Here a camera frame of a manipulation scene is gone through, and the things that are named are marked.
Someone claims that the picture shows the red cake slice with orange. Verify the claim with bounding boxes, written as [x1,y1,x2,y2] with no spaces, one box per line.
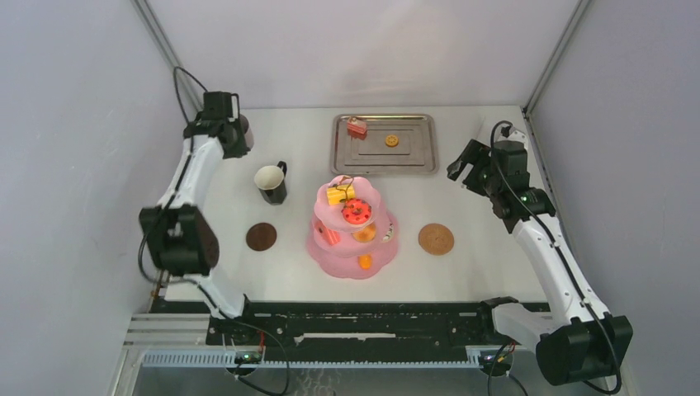
[346,117,367,139]

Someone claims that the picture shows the black cup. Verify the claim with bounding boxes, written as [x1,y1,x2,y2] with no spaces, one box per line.
[253,161,287,205]

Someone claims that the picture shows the yellow cake slice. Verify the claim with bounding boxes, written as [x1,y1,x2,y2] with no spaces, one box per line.
[326,184,356,205]

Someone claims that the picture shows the red layered cake slice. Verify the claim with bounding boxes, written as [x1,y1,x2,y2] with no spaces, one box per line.
[318,223,341,246]

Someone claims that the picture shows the white donut with chocolate drizzle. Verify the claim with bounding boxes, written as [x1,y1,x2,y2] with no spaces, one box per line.
[382,223,394,243]

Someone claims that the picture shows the left aluminium frame post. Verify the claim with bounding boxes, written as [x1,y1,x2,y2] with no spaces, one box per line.
[130,0,202,110]

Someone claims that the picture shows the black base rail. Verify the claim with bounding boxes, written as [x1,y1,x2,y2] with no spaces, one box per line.
[150,299,548,365]

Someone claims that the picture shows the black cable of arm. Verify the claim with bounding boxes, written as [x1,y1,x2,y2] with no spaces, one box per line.
[489,120,625,394]
[136,66,291,396]

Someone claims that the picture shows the aluminium frame post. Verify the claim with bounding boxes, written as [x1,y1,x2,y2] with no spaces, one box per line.
[130,0,202,110]
[523,0,594,120]

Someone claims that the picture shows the stainless steel food tongs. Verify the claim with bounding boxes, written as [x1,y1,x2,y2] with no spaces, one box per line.
[474,115,493,145]

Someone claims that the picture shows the round golden bread bun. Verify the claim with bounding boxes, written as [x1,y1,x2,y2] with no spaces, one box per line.
[352,223,376,243]

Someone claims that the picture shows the pink three-tier cake stand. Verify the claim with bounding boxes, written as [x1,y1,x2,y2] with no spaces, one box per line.
[306,175,399,280]

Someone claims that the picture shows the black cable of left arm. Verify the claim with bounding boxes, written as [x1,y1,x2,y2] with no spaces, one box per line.
[136,66,291,396]

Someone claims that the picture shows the right aluminium frame post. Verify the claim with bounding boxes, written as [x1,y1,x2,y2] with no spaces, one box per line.
[523,0,594,120]

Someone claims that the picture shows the stainless steel serving tray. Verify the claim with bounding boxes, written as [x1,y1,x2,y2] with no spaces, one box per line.
[330,113,438,176]

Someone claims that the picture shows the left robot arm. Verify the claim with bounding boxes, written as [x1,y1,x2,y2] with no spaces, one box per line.
[138,92,258,344]

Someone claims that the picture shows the mauve cup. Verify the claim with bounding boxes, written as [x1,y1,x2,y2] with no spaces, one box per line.
[239,115,254,152]

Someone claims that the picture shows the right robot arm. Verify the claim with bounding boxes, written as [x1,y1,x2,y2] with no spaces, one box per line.
[447,139,633,385]

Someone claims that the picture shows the dark brown round coaster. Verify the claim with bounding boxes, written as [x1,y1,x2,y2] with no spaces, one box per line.
[245,223,277,252]

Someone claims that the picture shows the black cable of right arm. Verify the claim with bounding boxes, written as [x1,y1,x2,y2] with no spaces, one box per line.
[489,120,625,394]

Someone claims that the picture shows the orange fish-shaped cake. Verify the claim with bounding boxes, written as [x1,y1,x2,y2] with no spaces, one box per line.
[357,254,373,271]

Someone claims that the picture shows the light woven round coaster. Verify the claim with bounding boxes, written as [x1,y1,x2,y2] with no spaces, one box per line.
[418,223,455,256]

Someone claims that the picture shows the round yellow biscuit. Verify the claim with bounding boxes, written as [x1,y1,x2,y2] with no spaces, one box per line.
[385,134,400,148]

